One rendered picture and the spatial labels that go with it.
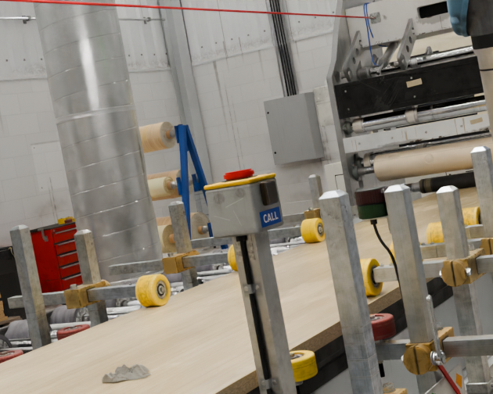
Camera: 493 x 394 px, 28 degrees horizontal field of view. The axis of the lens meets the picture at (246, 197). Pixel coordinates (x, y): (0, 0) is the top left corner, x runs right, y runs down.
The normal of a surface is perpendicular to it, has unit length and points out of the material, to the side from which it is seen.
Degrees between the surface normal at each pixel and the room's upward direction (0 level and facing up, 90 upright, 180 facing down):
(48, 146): 90
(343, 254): 90
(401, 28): 90
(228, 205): 90
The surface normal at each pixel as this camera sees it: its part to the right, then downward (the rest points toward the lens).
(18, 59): 0.81, -0.11
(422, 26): -0.50, 0.14
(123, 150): 0.59, -0.07
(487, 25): -0.84, 0.26
